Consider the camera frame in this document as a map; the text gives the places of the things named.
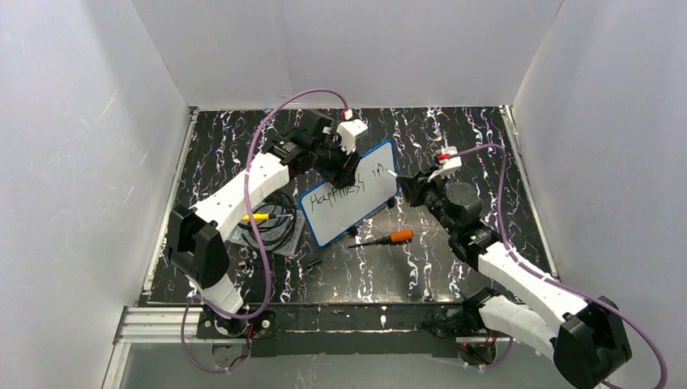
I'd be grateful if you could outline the orange handled screwdriver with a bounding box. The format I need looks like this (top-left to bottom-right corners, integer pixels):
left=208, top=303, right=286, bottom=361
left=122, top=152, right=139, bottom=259
left=349, top=229, right=414, bottom=248

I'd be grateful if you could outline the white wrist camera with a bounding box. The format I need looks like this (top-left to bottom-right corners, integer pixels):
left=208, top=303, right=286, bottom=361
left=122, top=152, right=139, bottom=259
left=336, top=119, right=369, bottom=154
left=428, top=146, right=462, bottom=182

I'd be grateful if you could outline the coiled black cable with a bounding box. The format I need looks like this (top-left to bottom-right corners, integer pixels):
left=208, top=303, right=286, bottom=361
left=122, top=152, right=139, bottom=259
left=236, top=190, right=298, bottom=252

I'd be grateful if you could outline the clear plastic box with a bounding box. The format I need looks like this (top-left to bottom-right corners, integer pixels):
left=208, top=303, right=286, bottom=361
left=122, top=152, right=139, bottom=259
left=228, top=210, right=305, bottom=257

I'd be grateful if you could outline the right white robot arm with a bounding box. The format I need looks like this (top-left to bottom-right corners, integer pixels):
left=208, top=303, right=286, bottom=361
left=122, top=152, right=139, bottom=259
left=396, top=173, right=633, bottom=388

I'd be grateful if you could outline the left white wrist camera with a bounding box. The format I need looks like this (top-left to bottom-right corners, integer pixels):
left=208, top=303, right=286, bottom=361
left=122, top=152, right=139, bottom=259
left=336, top=119, right=369, bottom=154

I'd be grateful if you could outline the yellow handled screwdriver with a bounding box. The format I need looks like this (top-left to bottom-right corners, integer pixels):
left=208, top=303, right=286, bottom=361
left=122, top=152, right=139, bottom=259
left=241, top=213, right=293, bottom=222

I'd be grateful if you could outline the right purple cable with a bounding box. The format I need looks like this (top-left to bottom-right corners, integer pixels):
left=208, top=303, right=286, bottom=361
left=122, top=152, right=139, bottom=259
left=437, top=143, right=669, bottom=389

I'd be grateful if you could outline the blue framed whiteboard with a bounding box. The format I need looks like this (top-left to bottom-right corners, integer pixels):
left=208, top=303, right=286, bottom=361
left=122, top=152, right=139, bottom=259
left=298, top=139, right=398, bottom=247

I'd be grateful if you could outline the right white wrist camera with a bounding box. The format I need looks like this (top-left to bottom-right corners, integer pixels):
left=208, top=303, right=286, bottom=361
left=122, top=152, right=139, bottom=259
left=428, top=146, right=462, bottom=182

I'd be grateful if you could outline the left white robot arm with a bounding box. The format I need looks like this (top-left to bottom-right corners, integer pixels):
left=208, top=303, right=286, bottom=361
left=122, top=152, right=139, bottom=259
left=164, top=109, right=368, bottom=320

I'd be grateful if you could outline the purple cable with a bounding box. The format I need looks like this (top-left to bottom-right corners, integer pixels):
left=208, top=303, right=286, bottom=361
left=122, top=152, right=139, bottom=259
left=181, top=88, right=352, bottom=374
left=437, top=143, right=669, bottom=389

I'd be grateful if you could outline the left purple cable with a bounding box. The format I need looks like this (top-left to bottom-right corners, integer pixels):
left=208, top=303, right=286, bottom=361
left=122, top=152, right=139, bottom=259
left=181, top=88, right=352, bottom=374

